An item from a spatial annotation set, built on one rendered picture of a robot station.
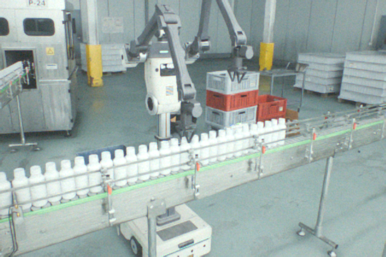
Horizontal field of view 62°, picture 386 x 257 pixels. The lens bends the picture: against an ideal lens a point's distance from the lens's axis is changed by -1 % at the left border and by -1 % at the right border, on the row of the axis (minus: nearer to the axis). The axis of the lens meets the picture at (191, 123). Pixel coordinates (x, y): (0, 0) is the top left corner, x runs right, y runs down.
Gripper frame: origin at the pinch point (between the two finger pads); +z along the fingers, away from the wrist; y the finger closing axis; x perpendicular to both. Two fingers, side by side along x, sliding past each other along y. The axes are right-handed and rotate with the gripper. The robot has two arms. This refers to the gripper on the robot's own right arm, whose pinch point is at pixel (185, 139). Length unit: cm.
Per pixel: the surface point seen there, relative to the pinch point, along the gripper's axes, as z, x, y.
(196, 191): 24.7, 0.4, 10.4
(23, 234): 21, -79, 10
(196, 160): 7.4, -0.4, 10.7
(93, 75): 81, 168, -745
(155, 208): 30.6, -20.4, 5.3
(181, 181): 20.2, -5.3, 4.8
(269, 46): 11, 762, -686
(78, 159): 0, -53, -2
